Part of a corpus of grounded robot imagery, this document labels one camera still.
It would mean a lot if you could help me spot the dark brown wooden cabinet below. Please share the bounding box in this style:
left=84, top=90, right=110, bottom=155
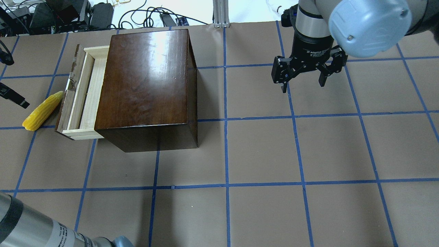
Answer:
left=94, top=29, right=199, bottom=153

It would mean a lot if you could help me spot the light wood drawer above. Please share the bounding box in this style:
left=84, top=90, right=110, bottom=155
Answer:
left=55, top=44, right=109, bottom=140

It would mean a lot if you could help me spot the black power adapter box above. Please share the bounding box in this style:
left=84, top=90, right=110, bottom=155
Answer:
left=90, top=2, right=114, bottom=29

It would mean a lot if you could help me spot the black gripper, screen arm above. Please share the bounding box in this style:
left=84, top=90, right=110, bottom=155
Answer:
left=272, top=33, right=347, bottom=93

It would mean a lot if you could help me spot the aluminium frame post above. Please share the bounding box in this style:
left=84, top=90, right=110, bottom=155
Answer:
left=213, top=0, right=230, bottom=28

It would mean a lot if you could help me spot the yellow corn cob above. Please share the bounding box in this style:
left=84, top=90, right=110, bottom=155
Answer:
left=22, top=91, right=64, bottom=131

